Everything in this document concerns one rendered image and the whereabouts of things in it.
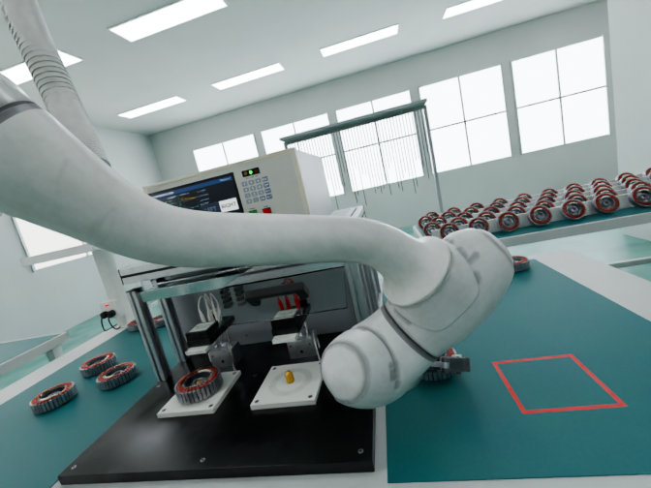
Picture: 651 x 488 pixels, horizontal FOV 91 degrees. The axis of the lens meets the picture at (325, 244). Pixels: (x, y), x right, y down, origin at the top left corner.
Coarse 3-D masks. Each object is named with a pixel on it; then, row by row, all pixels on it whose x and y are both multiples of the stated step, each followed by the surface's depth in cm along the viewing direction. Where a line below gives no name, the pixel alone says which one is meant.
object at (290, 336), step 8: (272, 320) 79; (280, 320) 78; (288, 320) 78; (296, 320) 79; (304, 320) 84; (272, 328) 79; (280, 328) 79; (288, 328) 78; (296, 328) 78; (280, 336) 78; (288, 336) 77; (296, 336) 77
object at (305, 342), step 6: (300, 336) 89; (306, 336) 88; (312, 336) 87; (288, 342) 88; (294, 342) 87; (300, 342) 87; (306, 342) 87; (312, 342) 86; (288, 348) 88; (294, 348) 88; (300, 348) 87; (306, 348) 87; (312, 348) 87; (294, 354) 88; (300, 354) 88; (306, 354) 88; (312, 354) 87
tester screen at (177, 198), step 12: (216, 180) 82; (228, 180) 82; (168, 192) 85; (180, 192) 84; (192, 192) 84; (204, 192) 83; (216, 192) 83; (228, 192) 82; (180, 204) 85; (192, 204) 85; (204, 204) 84
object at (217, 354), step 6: (234, 342) 95; (216, 348) 94; (222, 348) 93; (234, 348) 93; (240, 348) 96; (210, 354) 93; (216, 354) 92; (222, 354) 92; (228, 354) 92; (234, 354) 92; (240, 354) 95; (216, 360) 93; (222, 360) 92; (228, 360) 92; (234, 360) 92; (216, 366) 93; (222, 366) 93; (228, 366) 93
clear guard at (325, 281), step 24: (288, 264) 69; (312, 264) 64; (336, 264) 59; (240, 288) 61; (312, 288) 57; (336, 288) 56; (240, 312) 58; (264, 312) 57; (288, 312) 56; (312, 312) 54
